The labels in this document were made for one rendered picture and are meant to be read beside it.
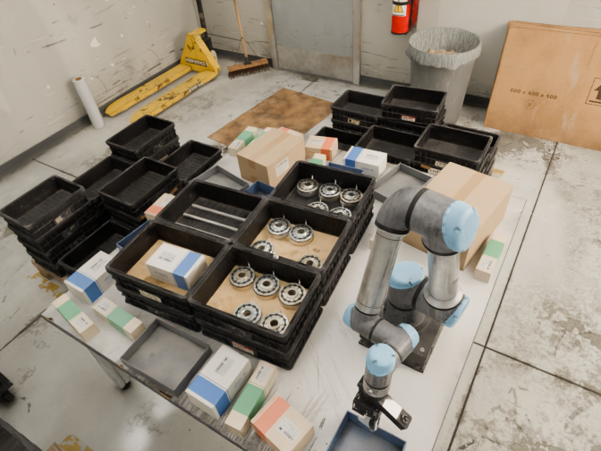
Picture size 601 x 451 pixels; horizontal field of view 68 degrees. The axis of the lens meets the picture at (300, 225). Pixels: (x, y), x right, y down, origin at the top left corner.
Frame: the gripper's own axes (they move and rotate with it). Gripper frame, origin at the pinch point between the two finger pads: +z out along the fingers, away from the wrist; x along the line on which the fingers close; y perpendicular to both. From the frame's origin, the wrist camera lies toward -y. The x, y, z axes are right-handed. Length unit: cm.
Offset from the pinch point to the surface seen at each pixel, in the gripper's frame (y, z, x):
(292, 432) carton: 20.6, -0.1, 15.5
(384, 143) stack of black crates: 88, 11, -197
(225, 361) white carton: 53, -3, 9
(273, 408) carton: 30.2, -0.5, 12.5
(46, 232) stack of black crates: 214, 25, -15
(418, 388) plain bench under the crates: -5.6, 2.4, -21.6
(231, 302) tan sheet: 66, -9, -10
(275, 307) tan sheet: 50, -10, -16
